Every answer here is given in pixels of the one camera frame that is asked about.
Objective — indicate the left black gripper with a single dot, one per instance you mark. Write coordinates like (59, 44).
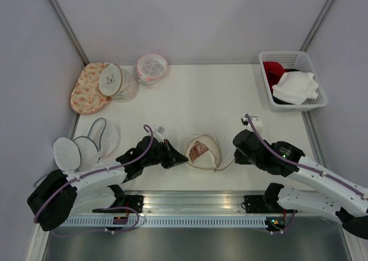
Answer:
(173, 157)

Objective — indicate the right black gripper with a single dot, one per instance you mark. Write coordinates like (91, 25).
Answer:
(238, 158)

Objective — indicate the beige round mesh laundry bag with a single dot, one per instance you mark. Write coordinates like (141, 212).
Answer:
(213, 159)

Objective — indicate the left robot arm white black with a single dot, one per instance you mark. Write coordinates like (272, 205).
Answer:
(86, 186)

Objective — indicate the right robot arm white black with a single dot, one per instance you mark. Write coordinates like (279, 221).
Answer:
(334, 197)

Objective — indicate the pink lace bra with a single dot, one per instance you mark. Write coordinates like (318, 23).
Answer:
(197, 150)

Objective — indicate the white bra in basket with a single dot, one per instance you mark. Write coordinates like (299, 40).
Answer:
(309, 86)

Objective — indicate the pink trimmed mesh laundry bag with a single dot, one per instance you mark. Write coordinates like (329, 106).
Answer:
(150, 69)

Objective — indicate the beige cylindrical mesh laundry bag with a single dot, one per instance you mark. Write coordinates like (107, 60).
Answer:
(118, 83)

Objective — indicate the white grey-trimmed mesh laundry bag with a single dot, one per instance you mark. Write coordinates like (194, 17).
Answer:
(87, 151)

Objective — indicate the floral peach laundry bag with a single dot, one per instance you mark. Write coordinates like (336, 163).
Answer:
(86, 97)

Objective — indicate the white plastic basket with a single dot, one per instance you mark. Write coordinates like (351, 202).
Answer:
(298, 61)

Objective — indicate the red garment in basket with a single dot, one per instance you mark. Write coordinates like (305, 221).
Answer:
(274, 71)

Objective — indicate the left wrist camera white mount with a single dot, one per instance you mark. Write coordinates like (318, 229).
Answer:
(159, 133)

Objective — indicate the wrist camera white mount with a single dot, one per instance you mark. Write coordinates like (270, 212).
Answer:
(256, 121)
(159, 133)

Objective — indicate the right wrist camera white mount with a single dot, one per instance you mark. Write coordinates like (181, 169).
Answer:
(256, 121)

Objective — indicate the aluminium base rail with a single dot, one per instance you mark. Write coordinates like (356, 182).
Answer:
(189, 200)

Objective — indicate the white slotted cable duct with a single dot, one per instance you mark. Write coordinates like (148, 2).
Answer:
(167, 221)

